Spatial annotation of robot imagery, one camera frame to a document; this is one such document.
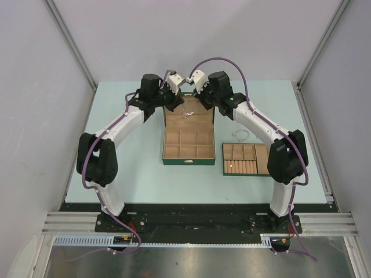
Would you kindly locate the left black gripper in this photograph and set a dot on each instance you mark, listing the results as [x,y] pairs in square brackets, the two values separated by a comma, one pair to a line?
[175,99]

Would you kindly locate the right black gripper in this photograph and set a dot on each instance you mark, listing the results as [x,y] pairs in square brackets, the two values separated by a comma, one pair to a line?
[200,96]

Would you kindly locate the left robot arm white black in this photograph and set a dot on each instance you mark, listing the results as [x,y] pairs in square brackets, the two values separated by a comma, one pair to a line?
[97,161]

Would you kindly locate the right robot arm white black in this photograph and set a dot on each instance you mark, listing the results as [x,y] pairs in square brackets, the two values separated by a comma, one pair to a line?
[287,160]

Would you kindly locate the green jewelry box beige lining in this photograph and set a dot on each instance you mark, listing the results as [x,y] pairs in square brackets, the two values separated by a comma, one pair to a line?
[189,134]

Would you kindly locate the green jewelry tray insert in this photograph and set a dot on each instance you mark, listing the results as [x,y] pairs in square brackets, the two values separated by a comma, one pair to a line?
[246,159]

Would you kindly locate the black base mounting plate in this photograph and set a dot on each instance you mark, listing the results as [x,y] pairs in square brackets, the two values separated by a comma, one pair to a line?
[253,218]

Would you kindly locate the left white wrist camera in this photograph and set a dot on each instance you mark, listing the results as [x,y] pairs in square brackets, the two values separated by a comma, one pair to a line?
[175,81]

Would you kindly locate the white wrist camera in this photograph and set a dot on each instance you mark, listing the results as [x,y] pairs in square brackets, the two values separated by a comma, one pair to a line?
[198,79]
[175,81]

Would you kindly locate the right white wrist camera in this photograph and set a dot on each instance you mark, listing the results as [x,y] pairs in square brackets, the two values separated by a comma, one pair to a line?
[198,79]

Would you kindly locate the white slotted cable duct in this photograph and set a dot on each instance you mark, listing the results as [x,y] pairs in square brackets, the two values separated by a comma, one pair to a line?
[256,241]

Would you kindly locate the aluminium frame rail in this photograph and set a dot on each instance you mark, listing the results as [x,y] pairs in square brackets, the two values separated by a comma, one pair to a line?
[312,225]

